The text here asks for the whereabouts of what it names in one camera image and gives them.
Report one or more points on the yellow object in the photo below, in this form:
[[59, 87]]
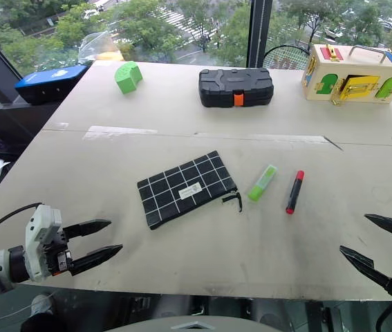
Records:
[[109, 56]]

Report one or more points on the black orange-latch tool case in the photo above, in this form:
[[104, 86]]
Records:
[[233, 84]]

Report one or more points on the badminton racket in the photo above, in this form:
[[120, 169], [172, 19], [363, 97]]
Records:
[[285, 58]]

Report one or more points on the green highlighter pen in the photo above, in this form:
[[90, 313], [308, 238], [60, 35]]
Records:
[[261, 185]]

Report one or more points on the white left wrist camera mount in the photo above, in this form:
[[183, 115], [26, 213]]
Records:
[[38, 224]]

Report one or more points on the black side shelf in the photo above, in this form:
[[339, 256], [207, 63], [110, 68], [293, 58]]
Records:
[[16, 121]]

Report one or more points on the black grid pencil pouch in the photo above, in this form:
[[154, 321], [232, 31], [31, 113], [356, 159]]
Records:
[[182, 183]]

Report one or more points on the clear plastic bag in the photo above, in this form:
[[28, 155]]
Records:
[[95, 45]]

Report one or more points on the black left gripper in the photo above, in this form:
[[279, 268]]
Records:
[[59, 254]]

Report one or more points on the wooden colourful lock box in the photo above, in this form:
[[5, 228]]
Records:
[[351, 65]]

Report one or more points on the black red marker pen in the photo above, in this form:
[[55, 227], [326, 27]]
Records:
[[294, 193]]

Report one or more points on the black window pillar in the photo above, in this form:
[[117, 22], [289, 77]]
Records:
[[259, 31]]

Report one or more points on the green curved plastic block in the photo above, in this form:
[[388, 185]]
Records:
[[128, 77]]

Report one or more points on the blue flat box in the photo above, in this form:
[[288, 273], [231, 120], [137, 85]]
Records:
[[50, 81]]

